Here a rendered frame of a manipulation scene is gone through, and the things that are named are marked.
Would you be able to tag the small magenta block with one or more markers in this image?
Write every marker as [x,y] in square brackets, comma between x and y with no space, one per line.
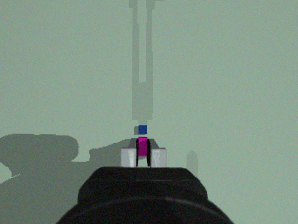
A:
[142,150]

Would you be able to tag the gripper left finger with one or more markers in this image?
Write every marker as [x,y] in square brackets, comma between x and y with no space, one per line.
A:
[129,155]

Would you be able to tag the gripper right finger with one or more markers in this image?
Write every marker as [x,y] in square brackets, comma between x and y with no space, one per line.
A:
[156,157]

